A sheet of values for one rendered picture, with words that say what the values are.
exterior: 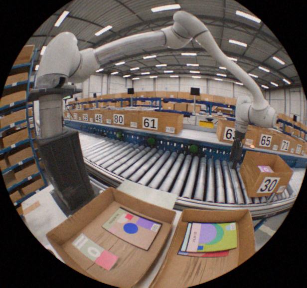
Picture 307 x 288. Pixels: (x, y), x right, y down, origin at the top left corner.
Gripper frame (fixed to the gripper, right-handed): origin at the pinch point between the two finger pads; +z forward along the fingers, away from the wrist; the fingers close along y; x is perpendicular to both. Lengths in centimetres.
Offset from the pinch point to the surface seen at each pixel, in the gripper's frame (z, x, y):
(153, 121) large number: -13, -70, -29
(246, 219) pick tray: 3.0, 2.6, 43.0
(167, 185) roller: 10.7, -37.5, 21.3
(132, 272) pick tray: 10, -29, 70
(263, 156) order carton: -3.6, 31.9, -7.7
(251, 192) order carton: 6.8, 13.0, 21.3
